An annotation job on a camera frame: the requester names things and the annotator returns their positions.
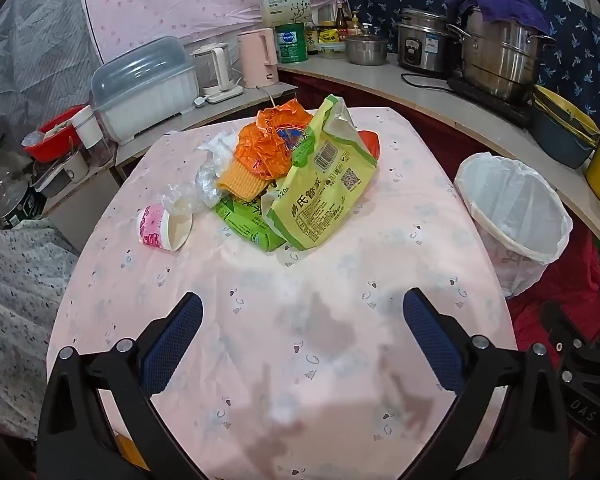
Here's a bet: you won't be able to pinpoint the red cloth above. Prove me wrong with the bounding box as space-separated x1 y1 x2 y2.
280 72 600 361

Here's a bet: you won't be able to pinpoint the black power cable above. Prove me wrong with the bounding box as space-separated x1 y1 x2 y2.
400 72 453 92

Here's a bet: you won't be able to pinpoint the clear plastic bag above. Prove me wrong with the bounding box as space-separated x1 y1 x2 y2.
162 130 241 211

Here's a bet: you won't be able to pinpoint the steel rice cooker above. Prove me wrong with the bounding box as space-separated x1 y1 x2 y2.
396 7 453 78

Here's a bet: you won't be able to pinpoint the small steel pot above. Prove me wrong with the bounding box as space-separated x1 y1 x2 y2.
344 24 390 66

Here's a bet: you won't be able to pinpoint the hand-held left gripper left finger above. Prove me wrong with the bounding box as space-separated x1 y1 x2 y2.
37 292 204 480

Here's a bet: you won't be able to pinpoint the white cup dark base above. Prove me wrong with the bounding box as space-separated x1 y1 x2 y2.
71 110 112 168

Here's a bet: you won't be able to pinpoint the orange wrapper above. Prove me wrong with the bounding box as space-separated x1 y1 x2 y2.
235 100 315 181

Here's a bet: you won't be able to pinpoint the red plastic bowl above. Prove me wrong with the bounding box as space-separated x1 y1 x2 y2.
22 105 88 163

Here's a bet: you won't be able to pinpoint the navy printed fabric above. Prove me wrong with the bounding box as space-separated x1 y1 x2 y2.
342 0 600 126

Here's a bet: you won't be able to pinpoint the large steel steamer pot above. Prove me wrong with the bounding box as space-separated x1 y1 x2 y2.
447 5 558 103

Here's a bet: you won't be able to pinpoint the bin with white liner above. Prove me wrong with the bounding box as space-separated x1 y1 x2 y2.
454 152 573 298

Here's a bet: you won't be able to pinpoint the pale green carton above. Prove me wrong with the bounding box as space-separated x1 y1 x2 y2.
259 0 312 28

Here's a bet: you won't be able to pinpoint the grey floral cloth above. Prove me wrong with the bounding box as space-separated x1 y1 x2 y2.
0 220 81 441

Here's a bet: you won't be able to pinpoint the dark jar green label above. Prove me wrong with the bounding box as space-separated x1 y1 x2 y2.
0 180 46 231

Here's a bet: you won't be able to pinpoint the grey patterned curtain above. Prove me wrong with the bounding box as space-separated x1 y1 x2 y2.
0 0 101 126

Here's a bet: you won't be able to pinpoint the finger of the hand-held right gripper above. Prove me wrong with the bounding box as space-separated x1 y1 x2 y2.
540 301 588 357

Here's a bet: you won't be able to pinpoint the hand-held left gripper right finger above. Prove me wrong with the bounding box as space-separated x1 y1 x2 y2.
402 287 568 480

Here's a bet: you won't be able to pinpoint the yellow green snack bag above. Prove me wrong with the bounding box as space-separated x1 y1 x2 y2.
261 95 380 252

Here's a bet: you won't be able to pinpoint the red orange plastic bag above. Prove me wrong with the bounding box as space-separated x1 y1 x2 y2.
357 130 381 161

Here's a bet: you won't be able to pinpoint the green tin can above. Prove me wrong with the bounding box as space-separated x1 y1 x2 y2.
275 22 309 64

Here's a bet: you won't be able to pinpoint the white kettle cord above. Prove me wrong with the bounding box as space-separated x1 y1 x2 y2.
257 85 287 107

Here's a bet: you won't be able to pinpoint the white glass kettle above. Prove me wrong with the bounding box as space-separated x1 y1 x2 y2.
190 42 244 106

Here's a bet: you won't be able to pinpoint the stacked yellow blue bowls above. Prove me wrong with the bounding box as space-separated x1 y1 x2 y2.
530 105 598 170

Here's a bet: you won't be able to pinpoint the pink electric kettle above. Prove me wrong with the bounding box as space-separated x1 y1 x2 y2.
237 27 280 90

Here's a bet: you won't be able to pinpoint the green carton box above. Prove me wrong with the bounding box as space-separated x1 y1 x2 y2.
215 187 287 253

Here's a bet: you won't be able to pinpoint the black induction cooker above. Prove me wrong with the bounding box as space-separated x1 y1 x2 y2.
447 77 536 128

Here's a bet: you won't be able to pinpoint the white dish box clear lid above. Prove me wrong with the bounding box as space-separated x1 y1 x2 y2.
91 36 199 142

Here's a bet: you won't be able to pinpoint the purple towel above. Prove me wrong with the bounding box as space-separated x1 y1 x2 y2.
445 0 551 36

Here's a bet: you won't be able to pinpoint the pink printed tablecloth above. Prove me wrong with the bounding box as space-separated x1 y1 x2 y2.
45 107 518 480

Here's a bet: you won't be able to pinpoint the pink paper cup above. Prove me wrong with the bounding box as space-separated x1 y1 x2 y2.
137 204 194 252

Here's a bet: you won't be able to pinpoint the low side cabinet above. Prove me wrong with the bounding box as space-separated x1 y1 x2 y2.
115 82 298 171

